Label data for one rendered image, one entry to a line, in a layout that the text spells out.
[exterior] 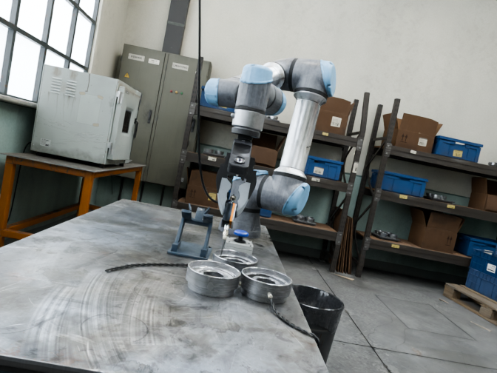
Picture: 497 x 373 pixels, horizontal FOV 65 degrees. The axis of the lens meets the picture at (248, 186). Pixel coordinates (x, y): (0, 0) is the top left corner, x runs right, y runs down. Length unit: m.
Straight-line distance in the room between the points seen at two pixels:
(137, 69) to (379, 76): 2.88
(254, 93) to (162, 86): 3.81
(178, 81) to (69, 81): 1.82
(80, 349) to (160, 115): 4.22
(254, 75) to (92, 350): 0.66
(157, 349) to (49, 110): 2.73
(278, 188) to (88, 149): 2.00
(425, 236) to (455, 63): 2.17
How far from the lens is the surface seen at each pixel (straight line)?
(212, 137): 4.84
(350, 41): 5.21
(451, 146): 4.95
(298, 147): 1.32
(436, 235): 4.96
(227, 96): 1.08
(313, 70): 1.38
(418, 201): 4.71
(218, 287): 0.75
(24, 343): 0.57
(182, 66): 4.72
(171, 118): 4.66
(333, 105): 4.45
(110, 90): 3.04
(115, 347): 0.56
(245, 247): 1.02
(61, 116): 3.14
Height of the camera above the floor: 1.07
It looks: 4 degrees down
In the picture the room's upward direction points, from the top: 11 degrees clockwise
